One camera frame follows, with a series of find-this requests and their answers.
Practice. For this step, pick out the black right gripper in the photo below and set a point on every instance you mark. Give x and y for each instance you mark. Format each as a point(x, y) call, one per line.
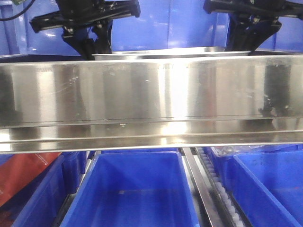
point(243, 36)

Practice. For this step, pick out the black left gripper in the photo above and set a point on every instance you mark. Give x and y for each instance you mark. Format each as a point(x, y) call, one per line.
point(75, 15)

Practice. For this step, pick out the smaller silver tray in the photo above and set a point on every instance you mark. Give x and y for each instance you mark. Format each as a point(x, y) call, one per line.
point(191, 52)

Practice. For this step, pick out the blue crate right rear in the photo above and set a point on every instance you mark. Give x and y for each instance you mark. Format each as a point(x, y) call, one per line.
point(288, 38)

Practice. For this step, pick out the large blue crate behind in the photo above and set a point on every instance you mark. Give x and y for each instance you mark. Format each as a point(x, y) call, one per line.
point(162, 24)

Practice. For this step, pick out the large silver tray front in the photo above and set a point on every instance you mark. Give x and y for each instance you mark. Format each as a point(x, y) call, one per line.
point(153, 103)

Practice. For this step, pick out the red bag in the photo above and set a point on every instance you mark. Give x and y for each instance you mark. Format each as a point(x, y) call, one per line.
point(21, 175)

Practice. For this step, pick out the blue bin centre front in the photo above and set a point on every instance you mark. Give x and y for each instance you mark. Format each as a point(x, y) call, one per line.
point(134, 190)

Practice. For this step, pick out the blue bin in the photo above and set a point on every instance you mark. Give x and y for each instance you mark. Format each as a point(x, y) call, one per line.
point(38, 204)
point(134, 190)
point(265, 181)

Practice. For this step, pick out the blue bin right front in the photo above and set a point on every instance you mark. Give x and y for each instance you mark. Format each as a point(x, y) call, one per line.
point(265, 181)

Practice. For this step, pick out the blue bin left front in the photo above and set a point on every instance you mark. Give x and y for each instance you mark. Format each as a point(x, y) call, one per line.
point(38, 204)

